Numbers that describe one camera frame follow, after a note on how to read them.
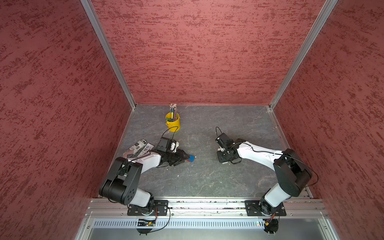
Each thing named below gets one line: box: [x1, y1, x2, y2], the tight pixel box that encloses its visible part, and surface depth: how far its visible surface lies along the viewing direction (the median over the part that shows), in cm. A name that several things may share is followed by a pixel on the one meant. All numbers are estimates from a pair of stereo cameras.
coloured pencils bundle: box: [169, 103, 178, 122], surface depth 99 cm
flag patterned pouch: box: [122, 139, 155, 159], surface depth 96 cm
